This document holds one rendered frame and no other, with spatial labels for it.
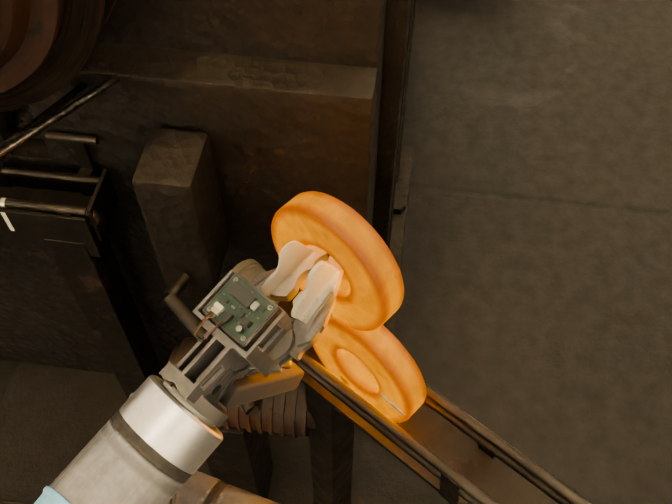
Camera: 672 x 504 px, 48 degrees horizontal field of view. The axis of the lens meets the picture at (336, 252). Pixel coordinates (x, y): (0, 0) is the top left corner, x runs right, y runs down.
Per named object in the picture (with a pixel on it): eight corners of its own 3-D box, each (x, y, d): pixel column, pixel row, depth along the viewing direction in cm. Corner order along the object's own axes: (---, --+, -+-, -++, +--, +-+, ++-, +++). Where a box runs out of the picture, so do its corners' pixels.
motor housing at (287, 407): (222, 451, 155) (177, 317, 112) (329, 466, 153) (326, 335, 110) (207, 515, 148) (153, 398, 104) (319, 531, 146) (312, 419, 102)
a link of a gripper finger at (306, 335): (344, 301, 73) (283, 371, 71) (347, 306, 74) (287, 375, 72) (308, 273, 75) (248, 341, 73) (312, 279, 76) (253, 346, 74)
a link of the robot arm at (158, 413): (206, 480, 72) (142, 415, 76) (241, 440, 73) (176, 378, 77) (169, 466, 64) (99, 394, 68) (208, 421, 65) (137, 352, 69)
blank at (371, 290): (284, 165, 76) (260, 184, 75) (405, 236, 69) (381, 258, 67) (300, 266, 88) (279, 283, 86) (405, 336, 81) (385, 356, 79)
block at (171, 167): (182, 231, 118) (151, 118, 98) (233, 236, 117) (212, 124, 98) (163, 288, 112) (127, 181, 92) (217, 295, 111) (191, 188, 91)
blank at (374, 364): (325, 341, 98) (306, 358, 96) (329, 278, 85) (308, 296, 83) (417, 422, 92) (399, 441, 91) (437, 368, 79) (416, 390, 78)
